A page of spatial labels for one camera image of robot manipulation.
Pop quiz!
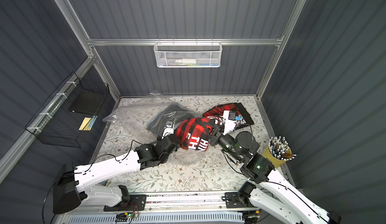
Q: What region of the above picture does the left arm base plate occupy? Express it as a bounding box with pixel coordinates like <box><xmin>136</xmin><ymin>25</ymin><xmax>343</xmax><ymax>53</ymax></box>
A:
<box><xmin>104</xmin><ymin>194</ymin><xmax>147</xmax><ymax>212</ymax></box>

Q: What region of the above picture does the yellow notepad in basket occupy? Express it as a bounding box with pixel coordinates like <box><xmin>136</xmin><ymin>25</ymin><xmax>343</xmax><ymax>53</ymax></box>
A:
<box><xmin>78</xmin><ymin>118</ymin><xmax>93</xmax><ymax>131</ymax></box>

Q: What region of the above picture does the aluminium front rail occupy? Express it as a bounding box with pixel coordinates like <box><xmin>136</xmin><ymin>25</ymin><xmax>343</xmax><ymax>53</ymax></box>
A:
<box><xmin>61</xmin><ymin>189</ymin><xmax>308</xmax><ymax>214</ymax></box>

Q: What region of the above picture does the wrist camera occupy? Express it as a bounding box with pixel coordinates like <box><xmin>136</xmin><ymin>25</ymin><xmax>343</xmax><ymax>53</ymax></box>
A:
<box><xmin>223</xmin><ymin>110</ymin><xmax>242</xmax><ymax>135</ymax></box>
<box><xmin>162</xmin><ymin>121</ymin><xmax>175</xmax><ymax>138</ymax></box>

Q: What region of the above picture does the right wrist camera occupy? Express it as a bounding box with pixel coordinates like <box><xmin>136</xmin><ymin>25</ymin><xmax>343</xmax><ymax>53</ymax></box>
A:
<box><xmin>223</xmin><ymin>110</ymin><xmax>242</xmax><ymax>135</ymax></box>

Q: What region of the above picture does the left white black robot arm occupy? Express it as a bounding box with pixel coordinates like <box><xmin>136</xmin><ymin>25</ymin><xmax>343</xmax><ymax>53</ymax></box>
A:
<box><xmin>53</xmin><ymin>134</ymin><xmax>181</xmax><ymax>214</ymax></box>

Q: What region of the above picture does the white vented panel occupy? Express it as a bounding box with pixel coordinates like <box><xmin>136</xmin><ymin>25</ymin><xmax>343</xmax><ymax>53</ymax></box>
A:
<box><xmin>67</xmin><ymin>211</ymin><xmax>244</xmax><ymax>224</ymax></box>

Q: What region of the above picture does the dark grey pinstripe shirt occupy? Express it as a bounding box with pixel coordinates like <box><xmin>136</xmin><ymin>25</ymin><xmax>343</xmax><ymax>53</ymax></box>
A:
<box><xmin>146</xmin><ymin>103</ymin><xmax>194</xmax><ymax>137</ymax></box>

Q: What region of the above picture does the black shirt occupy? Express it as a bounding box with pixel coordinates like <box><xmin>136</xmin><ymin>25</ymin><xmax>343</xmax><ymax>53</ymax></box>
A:
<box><xmin>234</xmin><ymin>102</ymin><xmax>254</xmax><ymax>129</ymax></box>

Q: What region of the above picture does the aluminium frame back crossbar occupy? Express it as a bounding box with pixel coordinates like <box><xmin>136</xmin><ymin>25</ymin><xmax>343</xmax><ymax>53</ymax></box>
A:
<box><xmin>86</xmin><ymin>38</ymin><xmax>282</xmax><ymax>46</ymax></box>

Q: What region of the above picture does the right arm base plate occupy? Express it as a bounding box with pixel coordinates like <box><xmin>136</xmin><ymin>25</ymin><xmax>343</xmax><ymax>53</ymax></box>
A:
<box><xmin>222</xmin><ymin>192</ymin><xmax>255</xmax><ymax>209</ymax></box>

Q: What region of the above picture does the black box in basket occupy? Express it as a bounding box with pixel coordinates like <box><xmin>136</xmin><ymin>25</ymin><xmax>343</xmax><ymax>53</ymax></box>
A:
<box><xmin>68</xmin><ymin>90</ymin><xmax>106</xmax><ymax>115</ymax></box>

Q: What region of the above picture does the white bottle in basket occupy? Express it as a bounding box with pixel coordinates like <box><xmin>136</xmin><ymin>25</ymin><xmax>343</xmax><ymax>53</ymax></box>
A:
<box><xmin>175</xmin><ymin>59</ymin><xmax>197</xmax><ymax>66</ymax></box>

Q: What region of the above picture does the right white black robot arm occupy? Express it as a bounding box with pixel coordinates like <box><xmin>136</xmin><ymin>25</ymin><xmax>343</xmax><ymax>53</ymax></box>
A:
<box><xmin>209</xmin><ymin>127</ymin><xmax>342</xmax><ymax>224</ymax></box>

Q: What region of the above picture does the white wire mesh basket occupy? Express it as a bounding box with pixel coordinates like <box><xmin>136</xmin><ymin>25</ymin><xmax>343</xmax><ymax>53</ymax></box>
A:
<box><xmin>153</xmin><ymin>44</ymin><xmax>223</xmax><ymax>68</ymax></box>

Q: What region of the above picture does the clear plastic vacuum bag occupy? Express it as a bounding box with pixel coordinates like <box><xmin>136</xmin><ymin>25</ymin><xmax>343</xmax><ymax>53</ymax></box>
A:
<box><xmin>99</xmin><ymin>94</ymin><xmax>207</xmax><ymax>160</ymax></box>

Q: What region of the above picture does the yellow cup of pens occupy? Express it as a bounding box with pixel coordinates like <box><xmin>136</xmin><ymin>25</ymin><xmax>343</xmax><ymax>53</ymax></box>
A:
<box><xmin>262</xmin><ymin>136</ymin><xmax>297</xmax><ymax>168</ymax></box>

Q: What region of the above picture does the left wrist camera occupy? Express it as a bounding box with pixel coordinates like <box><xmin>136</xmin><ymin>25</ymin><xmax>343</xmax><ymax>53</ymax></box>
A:
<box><xmin>162</xmin><ymin>121</ymin><xmax>175</xmax><ymax>138</ymax></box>

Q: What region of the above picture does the black wire wall basket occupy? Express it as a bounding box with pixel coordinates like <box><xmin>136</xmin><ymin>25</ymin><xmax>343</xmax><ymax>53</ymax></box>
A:
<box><xmin>25</xmin><ymin>74</ymin><xmax>110</xmax><ymax>148</ymax></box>

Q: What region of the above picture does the red plaid printed shirt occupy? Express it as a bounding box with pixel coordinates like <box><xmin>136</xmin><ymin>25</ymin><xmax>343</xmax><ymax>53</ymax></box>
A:
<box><xmin>202</xmin><ymin>103</ymin><xmax>240</xmax><ymax>117</ymax></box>

